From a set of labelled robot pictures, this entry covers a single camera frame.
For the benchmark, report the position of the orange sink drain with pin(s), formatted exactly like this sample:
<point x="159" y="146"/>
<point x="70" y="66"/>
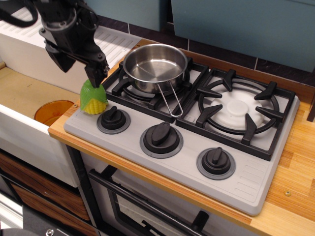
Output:
<point x="52" y="111"/>

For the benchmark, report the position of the stainless steel pan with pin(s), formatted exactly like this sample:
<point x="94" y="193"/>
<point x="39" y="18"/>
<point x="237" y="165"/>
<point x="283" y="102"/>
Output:
<point x="156" y="68"/>

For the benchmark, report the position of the black stove knob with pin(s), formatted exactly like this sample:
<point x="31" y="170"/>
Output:
<point x="161" y="141"/>
<point x="216" y="163"/>
<point x="113" y="121"/>

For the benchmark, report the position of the black left burner grate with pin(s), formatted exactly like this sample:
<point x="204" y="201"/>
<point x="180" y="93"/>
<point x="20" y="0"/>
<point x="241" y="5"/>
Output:
<point x="119" y="90"/>

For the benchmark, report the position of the grey toy stove top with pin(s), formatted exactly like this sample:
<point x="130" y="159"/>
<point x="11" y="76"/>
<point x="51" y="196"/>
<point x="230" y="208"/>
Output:
<point x="245" y="190"/>

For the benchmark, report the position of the white toy sink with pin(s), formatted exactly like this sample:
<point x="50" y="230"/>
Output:
<point x="28" y="80"/>

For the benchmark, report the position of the black burner grate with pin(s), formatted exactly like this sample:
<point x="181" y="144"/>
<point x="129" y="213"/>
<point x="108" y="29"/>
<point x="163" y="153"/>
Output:
<point x="119" y="90"/>
<point x="279" y="106"/>

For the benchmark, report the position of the black oven door handle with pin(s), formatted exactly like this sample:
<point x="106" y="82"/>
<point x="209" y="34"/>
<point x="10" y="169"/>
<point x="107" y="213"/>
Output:
<point x="115" y="190"/>

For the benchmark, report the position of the black right stove knob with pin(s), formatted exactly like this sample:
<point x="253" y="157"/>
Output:
<point x="216" y="163"/>

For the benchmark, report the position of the toy corncob with green husk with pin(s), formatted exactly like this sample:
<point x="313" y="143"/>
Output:
<point x="93" y="101"/>

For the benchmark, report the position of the toy oven door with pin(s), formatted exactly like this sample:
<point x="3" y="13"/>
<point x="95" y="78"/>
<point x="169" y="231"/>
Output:
<point x="185" y="211"/>

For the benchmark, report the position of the black right burner grate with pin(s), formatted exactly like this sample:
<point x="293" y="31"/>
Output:
<point x="279" y="106"/>

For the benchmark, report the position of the black left stove knob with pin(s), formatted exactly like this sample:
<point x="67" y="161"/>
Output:
<point x="113" y="121"/>

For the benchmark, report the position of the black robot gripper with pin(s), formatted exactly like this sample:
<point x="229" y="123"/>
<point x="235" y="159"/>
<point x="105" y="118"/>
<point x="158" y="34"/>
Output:
<point x="69" y="30"/>

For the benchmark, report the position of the wooden drawer front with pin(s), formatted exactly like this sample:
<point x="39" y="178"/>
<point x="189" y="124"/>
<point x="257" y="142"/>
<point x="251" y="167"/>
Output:
<point x="47" y="195"/>

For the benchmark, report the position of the black middle stove knob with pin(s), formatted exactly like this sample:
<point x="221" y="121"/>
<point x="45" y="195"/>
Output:
<point x="161" y="141"/>

